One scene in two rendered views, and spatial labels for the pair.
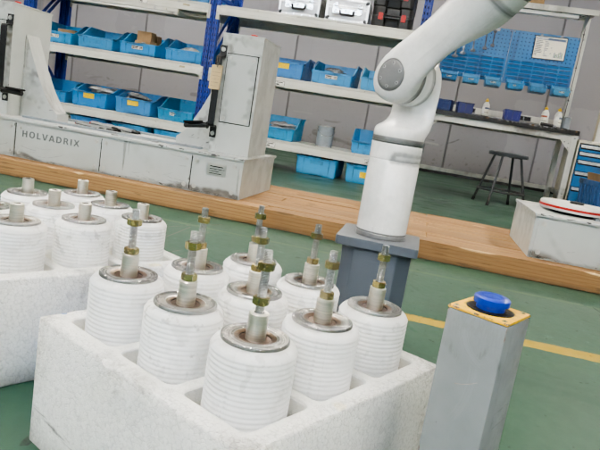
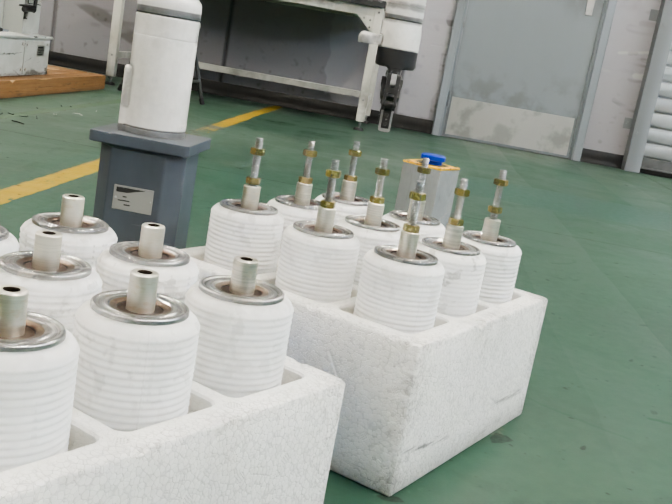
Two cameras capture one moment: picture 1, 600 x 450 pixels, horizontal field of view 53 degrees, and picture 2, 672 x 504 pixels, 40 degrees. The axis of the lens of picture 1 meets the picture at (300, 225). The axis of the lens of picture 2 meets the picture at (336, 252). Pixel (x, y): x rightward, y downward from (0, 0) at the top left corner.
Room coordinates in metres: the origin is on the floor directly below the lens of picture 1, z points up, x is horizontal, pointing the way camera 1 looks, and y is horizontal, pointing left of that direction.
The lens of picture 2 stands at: (0.97, 1.24, 0.48)
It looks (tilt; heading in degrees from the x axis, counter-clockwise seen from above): 13 degrees down; 263
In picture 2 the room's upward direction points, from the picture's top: 10 degrees clockwise
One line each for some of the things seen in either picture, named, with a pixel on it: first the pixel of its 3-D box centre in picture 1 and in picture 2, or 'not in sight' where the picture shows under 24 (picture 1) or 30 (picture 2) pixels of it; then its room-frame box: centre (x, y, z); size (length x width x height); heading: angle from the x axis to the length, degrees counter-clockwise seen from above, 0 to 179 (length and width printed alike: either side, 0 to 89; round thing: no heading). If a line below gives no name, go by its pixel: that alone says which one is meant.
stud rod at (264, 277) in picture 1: (263, 284); (497, 196); (0.61, 0.03, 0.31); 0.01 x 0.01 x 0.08
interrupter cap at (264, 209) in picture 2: (254, 260); (249, 207); (0.94, 0.06, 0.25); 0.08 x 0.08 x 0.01
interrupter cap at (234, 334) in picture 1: (254, 337); (488, 239); (0.61, 0.03, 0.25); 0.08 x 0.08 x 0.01
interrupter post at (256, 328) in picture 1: (256, 326); (490, 230); (0.61, 0.03, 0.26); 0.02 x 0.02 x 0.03
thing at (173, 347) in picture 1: (176, 373); (436, 315); (0.69, 0.12, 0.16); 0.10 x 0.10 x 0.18
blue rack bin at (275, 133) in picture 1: (279, 127); not in sight; (5.58, 0.32, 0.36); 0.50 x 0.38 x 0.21; 171
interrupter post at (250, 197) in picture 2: (254, 253); (250, 198); (0.94, 0.06, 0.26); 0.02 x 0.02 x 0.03
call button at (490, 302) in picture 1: (491, 304); (432, 160); (0.66, -0.23, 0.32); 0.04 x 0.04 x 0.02
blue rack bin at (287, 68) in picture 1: (288, 68); not in sight; (5.60, 0.33, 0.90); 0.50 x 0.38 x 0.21; 170
